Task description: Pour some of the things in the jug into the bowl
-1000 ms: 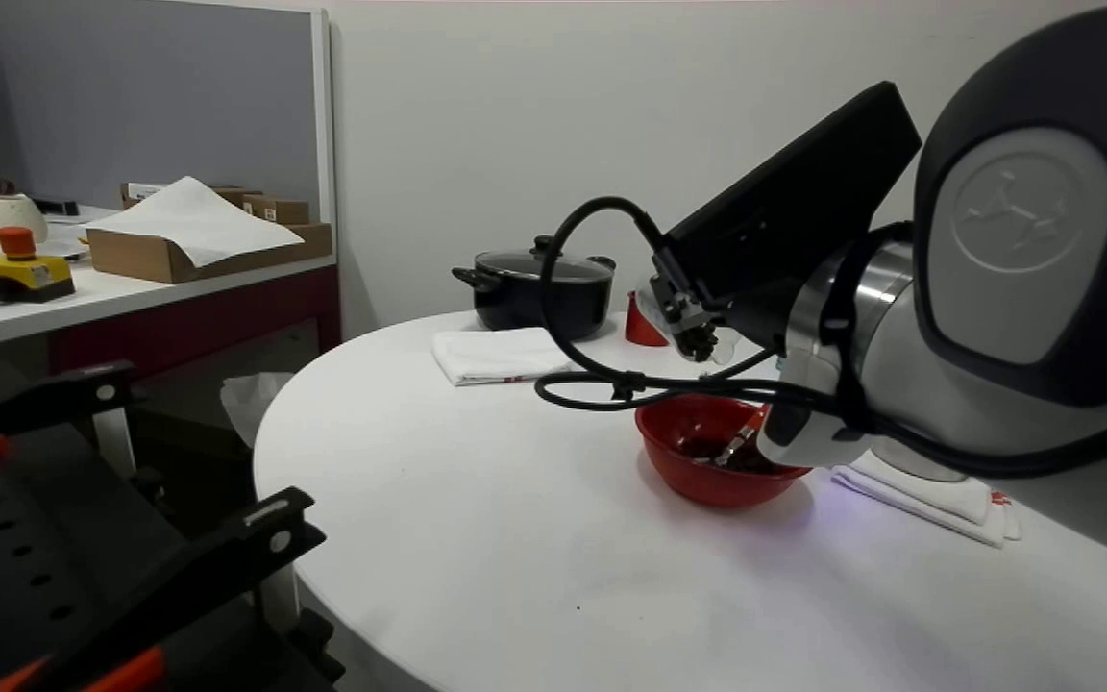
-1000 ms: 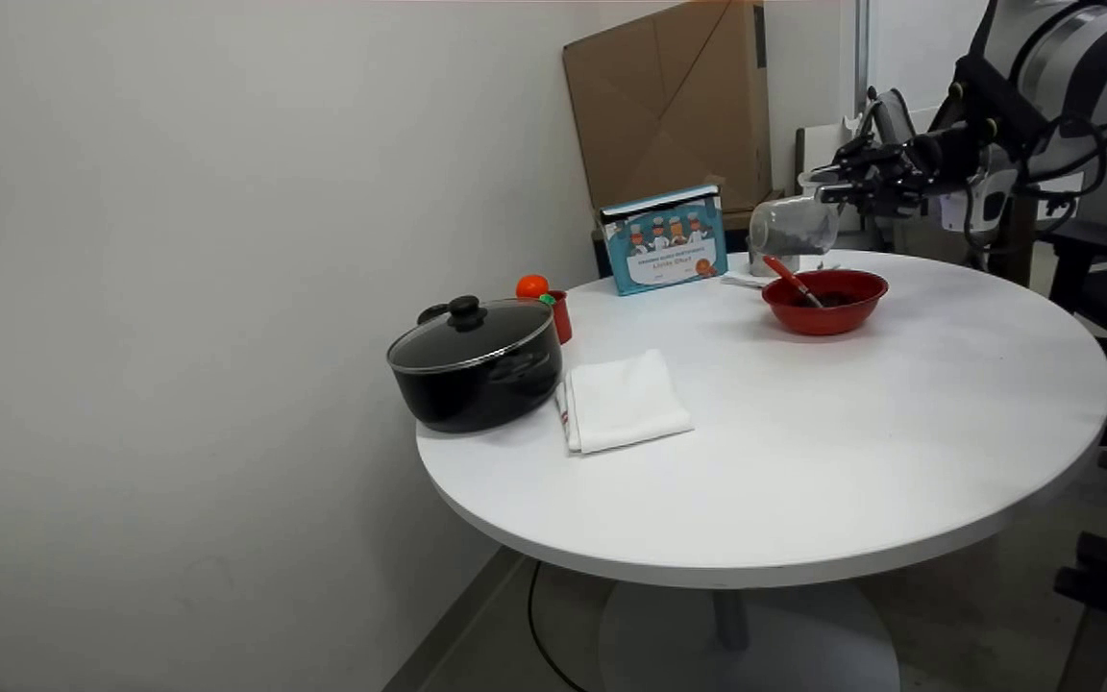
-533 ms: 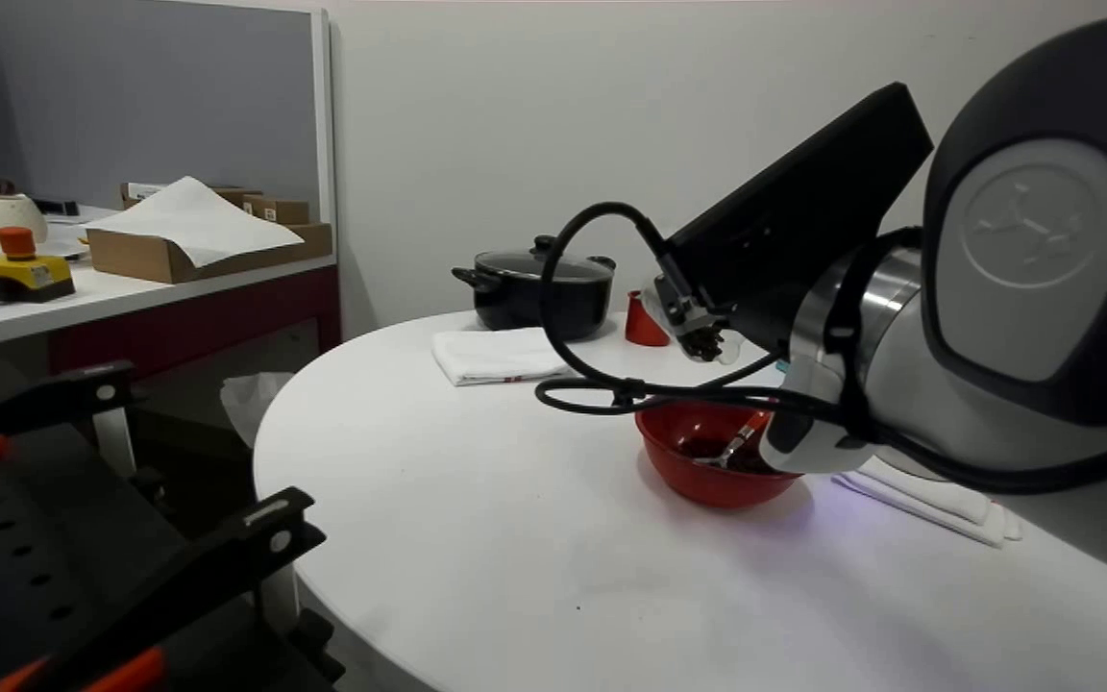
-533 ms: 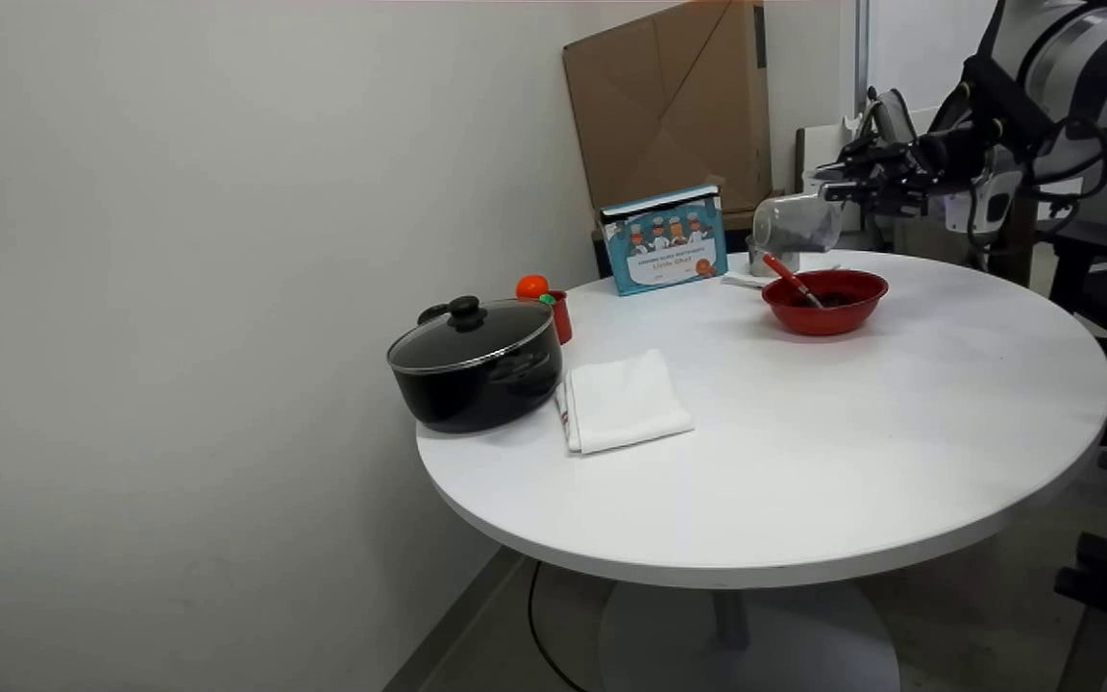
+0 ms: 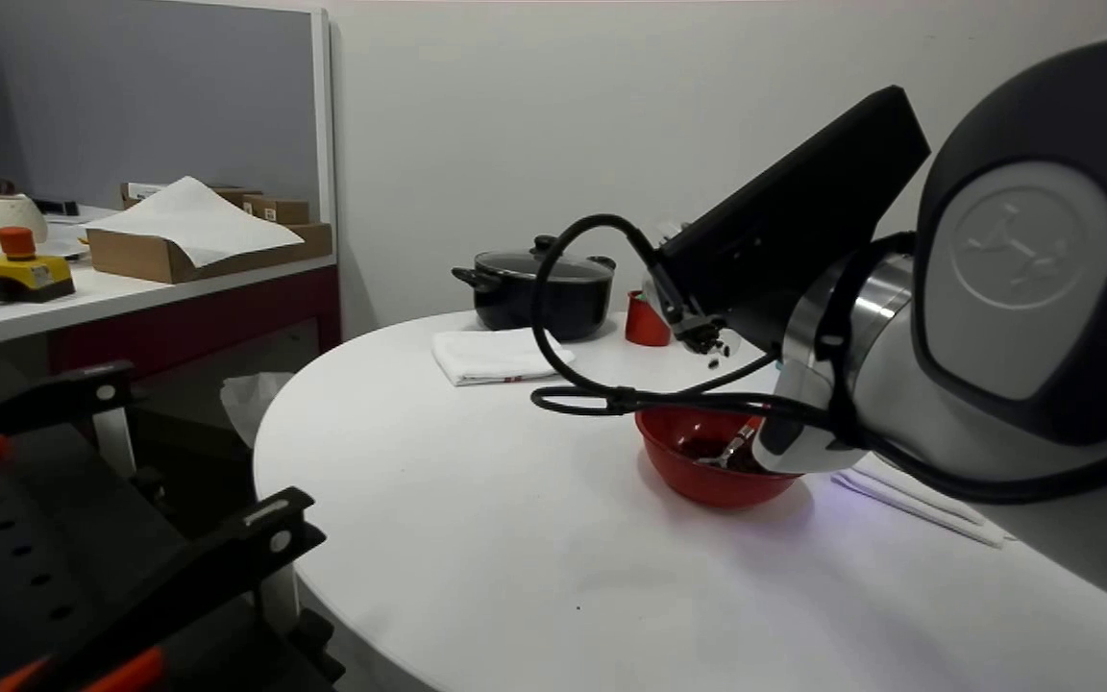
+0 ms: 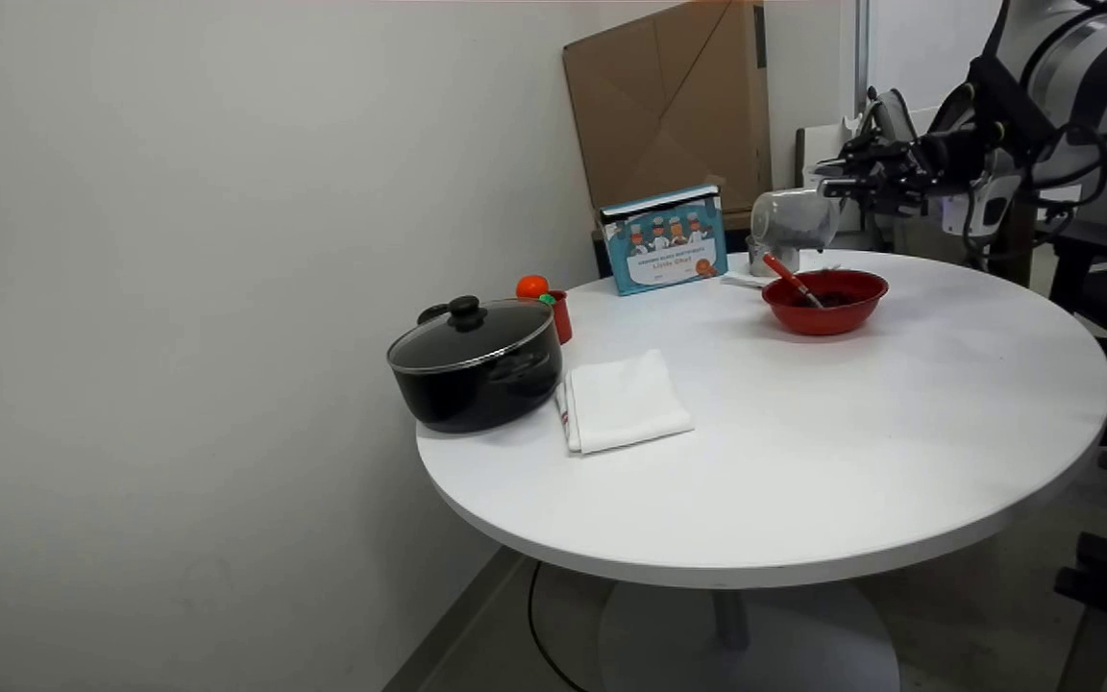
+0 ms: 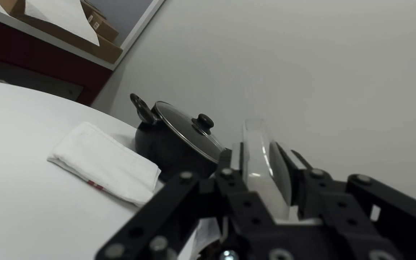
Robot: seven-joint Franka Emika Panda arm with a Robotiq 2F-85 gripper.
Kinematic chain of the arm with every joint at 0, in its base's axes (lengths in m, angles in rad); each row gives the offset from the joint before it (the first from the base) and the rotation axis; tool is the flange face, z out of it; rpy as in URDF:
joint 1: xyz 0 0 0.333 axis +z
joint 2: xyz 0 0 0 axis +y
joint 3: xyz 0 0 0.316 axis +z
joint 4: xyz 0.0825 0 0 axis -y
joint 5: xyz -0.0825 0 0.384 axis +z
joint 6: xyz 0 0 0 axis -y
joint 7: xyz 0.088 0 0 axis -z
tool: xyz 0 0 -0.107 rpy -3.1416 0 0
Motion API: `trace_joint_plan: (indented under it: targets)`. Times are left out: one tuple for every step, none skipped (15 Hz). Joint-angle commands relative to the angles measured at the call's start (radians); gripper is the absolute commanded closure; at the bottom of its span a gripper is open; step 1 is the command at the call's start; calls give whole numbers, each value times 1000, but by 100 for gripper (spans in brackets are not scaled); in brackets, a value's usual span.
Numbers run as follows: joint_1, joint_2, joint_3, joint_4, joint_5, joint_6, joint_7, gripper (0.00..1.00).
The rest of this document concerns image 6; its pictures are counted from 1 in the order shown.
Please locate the black cooking pot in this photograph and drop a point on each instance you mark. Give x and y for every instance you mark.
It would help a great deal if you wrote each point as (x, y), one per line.
(477, 389)

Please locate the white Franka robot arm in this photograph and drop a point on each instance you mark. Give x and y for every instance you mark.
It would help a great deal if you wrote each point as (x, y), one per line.
(1093, 77)

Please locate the blue picture box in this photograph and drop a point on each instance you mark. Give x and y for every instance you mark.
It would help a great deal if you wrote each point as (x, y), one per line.
(664, 243)

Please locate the clear plastic measuring jug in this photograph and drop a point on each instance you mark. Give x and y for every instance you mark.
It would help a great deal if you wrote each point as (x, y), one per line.
(788, 220)

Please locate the white folded napkin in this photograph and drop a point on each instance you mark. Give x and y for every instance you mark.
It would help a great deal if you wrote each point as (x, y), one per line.
(623, 398)

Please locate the red bowl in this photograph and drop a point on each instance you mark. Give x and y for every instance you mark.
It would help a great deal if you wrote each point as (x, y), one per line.
(834, 312)

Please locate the white table pedestal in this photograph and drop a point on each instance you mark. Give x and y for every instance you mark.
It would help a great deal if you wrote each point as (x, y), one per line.
(749, 640)

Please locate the black office chair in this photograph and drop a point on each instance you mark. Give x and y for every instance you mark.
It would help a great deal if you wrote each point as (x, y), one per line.
(1105, 294)

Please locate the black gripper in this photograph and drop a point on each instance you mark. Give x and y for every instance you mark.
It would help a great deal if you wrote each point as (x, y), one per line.
(911, 167)

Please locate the orange ball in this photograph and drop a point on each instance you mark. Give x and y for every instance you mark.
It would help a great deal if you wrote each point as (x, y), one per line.
(531, 286)

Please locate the clear plastic container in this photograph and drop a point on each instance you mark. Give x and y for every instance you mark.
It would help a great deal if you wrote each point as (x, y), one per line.
(749, 276)

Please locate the glass pot lid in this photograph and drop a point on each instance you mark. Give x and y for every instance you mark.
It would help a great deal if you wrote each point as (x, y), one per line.
(469, 331)

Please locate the brown cardboard sheet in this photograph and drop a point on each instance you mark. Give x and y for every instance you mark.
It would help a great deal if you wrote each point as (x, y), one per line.
(672, 102)

